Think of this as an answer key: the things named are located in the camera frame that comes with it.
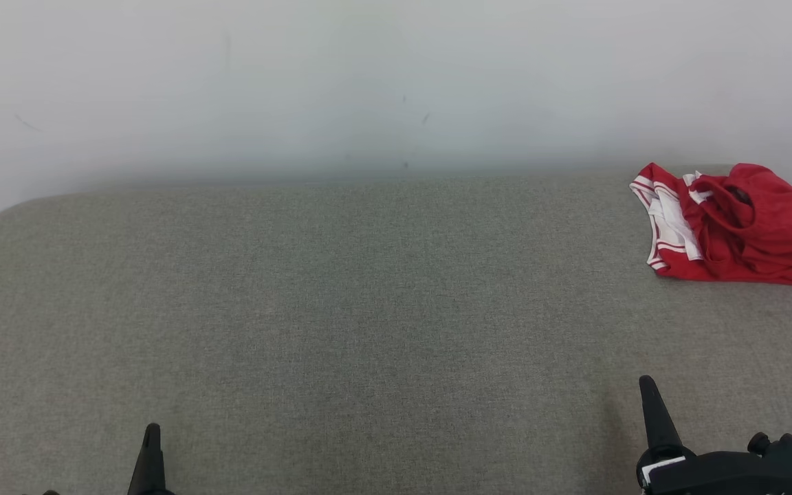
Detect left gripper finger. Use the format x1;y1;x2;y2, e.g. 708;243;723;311
127;423;176;495

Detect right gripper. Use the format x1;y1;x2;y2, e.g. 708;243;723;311
637;375;792;495

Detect red Bulls basketball jersey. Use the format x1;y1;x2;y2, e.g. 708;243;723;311
630;163;792;290

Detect red shorts with white stripe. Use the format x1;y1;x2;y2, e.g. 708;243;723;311
679;163;792;284

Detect grey fabric sofa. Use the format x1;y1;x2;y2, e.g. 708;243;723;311
0;165;792;495

